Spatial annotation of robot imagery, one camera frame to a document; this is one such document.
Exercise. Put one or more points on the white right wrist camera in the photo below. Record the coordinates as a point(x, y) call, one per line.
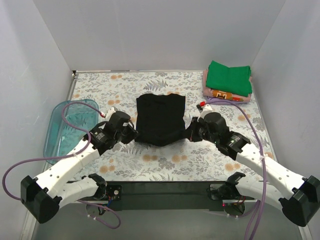
point(204, 109)

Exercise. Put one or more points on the teal plastic bin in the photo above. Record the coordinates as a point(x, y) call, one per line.
point(62, 138)

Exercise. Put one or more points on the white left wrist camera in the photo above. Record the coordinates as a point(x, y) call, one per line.
point(108, 114)

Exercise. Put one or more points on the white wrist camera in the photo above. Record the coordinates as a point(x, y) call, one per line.
point(108, 114)
point(204, 109)

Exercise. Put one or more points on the lavender folded t-shirt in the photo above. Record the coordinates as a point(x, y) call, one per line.
point(219, 101)

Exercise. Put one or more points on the black t-shirt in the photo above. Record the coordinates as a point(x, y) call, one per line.
point(160, 119)

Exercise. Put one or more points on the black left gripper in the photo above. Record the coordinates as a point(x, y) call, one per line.
point(130, 135)

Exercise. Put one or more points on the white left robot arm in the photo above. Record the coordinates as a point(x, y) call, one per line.
point(44, 194)

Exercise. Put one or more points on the floral table mat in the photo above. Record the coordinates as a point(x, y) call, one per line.
point(182, 160)

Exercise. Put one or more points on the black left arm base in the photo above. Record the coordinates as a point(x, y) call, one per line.
point(111, 192)

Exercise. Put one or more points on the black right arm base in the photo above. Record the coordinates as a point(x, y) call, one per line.
point(226, 192)

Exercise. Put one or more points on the aluminium frame rail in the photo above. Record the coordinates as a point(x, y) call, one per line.
point(169, 211)

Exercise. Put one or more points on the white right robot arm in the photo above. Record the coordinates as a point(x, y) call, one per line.
point(298, 197)

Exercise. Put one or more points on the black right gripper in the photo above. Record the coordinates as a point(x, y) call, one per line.
point(195, 130)

